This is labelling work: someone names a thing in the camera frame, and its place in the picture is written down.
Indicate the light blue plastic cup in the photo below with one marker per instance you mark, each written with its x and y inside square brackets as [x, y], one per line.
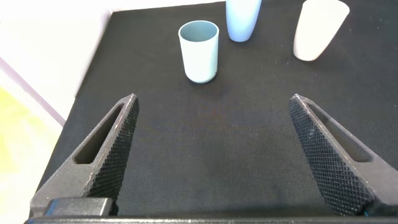
[241, 21]

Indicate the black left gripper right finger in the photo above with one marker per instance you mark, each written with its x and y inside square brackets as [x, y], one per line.
[342, 174]

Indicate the teal plastic cup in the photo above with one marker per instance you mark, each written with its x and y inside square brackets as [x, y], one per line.
[199, 59]

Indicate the black table cloth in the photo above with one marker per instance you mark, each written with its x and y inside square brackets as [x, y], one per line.
[217, 140]

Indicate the cream plastic cup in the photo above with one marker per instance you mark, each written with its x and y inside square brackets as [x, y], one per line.
[314, 31]

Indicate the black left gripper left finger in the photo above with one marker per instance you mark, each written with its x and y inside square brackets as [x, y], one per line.
[77, 183]

